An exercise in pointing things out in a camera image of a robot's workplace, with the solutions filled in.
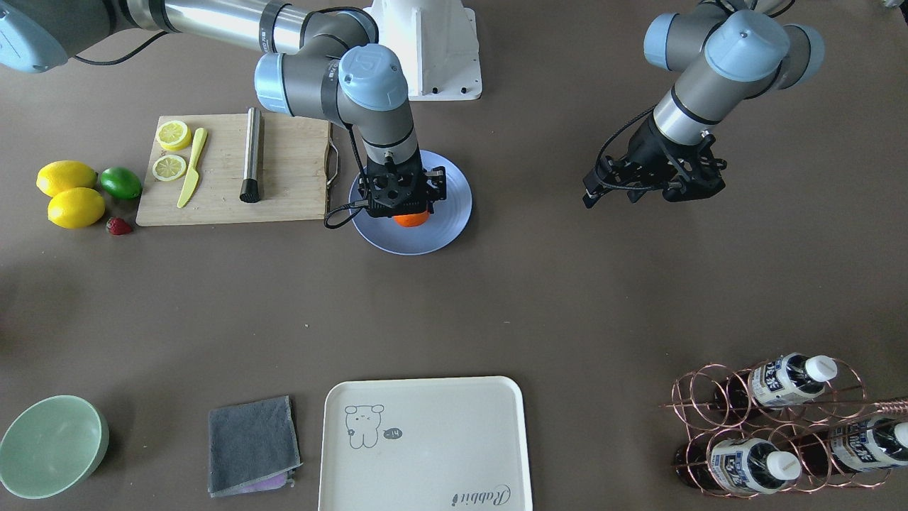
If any wooden cutting board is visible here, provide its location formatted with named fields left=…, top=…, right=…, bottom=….
left=136, top=112, right=331, bottom=226

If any copper wire bottle rack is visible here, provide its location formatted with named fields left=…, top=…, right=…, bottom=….
left=670, top=358, right=906, bottom=498

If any blue plate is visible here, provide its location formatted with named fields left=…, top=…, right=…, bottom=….
left=353, top=150, right=472, bottom=256

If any yellow lemon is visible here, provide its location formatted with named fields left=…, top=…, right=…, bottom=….
left=48, top=187, right=105, bottom=229
left=35, top=160, right=98, bottom=197

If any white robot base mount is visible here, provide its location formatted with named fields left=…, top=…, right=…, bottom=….
left=366, top=1, right=483, bottom=101

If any steel muddler black tip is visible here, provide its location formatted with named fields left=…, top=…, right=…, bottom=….
left=239, top=107, right=263, bottom=204

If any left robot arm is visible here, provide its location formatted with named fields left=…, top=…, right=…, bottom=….
left=582, top=1, right=826, bottom=208

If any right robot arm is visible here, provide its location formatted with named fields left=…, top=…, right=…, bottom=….
left=1, top=1, right=445, bottom=218

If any green lime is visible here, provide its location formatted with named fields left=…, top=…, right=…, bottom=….
left=99, top=166, right=143, bottom=200

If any cream rabbit tray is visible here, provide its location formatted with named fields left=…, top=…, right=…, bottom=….
left=318, top=376, right=534, bottom=510

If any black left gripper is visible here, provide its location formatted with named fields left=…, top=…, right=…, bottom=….
left=582, top=112, right=727, bottom=208

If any tea bottle white cap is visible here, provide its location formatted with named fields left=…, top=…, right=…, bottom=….
left=714, top=353, right=839, bottom=412

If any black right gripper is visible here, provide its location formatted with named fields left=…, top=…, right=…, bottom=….
left=358, top=156, right=447, bottom=218

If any red strawberry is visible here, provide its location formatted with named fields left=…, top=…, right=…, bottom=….
left=105, top=217, right=133, bottom=236

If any green bowl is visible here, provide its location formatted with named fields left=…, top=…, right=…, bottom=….
left=1, top=395, right=109, bottom=500

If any yellow plastic knife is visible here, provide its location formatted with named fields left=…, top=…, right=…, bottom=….
left=177, top=127, right=209, bottom=208

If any grey folded cloth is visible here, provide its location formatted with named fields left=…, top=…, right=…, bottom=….
left=208, top=395, right=302, bottom=498

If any lemon half slice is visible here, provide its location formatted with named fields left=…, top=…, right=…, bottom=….
left=155, top=120, right=192, bottom=151
left=150, top=154, right=188, bottom=182

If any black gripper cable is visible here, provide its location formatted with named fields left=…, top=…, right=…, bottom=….
left=323, top=124, right=373, bottom=230

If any orange mandarin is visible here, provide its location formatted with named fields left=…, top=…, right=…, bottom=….
left=392, top=210, right=431, bottom=229

